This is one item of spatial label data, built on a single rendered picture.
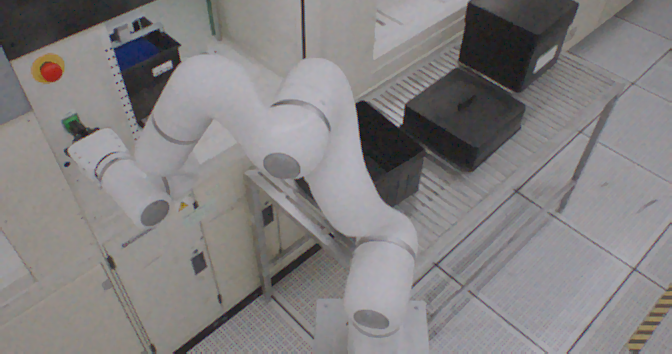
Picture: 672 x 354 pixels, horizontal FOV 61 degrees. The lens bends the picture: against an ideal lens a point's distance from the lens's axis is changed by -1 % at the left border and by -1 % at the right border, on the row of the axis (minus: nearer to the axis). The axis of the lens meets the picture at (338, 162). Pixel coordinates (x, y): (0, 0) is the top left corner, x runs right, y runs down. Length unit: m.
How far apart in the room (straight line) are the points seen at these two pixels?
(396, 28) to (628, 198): 1.46
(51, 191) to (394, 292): 0.83
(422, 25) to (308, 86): 1.41
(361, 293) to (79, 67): 0.75
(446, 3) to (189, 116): 1.62
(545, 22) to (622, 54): 1.93
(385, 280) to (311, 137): 0.36
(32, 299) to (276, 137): 1.05
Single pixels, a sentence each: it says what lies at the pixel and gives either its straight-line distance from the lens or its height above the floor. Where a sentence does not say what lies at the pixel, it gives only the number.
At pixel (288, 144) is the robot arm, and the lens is 0.78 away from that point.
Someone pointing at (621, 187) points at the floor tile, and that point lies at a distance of 3.08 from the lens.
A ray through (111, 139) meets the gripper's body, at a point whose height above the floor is 1.22.
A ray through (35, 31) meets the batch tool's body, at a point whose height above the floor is 1.44.
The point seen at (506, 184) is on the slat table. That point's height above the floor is 0.76.
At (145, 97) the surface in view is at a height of 1.01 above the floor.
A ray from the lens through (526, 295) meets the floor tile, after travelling 2.53.
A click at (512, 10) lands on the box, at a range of 2.11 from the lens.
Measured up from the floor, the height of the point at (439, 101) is 0.86.
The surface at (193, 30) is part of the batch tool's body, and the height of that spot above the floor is 0.87.
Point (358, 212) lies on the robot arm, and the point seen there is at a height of 1.32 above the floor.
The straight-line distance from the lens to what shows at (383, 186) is 1.57.
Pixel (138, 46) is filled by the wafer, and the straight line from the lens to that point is 1.76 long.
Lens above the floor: 2.07
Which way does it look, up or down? 47 degrees down
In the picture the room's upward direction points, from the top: 1 degrees clockwise
